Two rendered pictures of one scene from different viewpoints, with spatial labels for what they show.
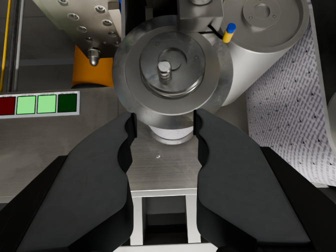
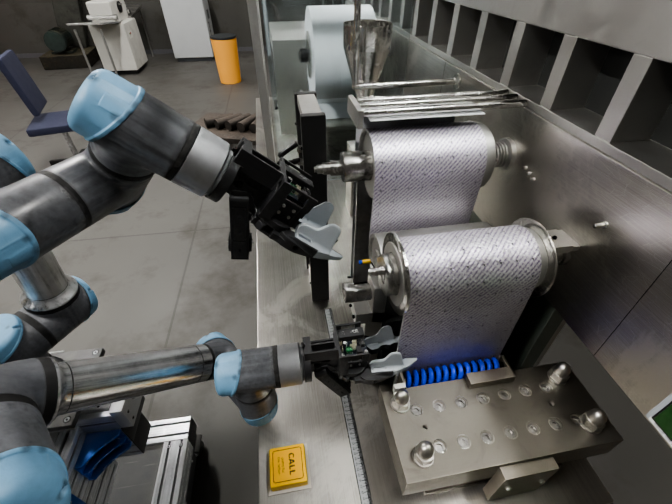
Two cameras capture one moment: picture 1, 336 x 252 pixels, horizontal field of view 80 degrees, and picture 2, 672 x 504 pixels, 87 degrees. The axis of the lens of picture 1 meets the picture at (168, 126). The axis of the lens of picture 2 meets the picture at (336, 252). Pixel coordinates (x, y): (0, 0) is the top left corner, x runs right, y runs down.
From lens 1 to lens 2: 0.55 m
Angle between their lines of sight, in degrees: 77
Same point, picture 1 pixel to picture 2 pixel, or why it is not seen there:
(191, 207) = (612, 118)
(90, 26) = (520, 415)
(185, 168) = (584, 181)
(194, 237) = (637, 65)
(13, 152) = not seen: outside the picture
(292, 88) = (395, 209)
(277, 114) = (420, 196)
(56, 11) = (509, 450)
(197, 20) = (374, 281)
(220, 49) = not seen: hidden behind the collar
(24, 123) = not seen: outside the picture
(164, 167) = (607, 202)
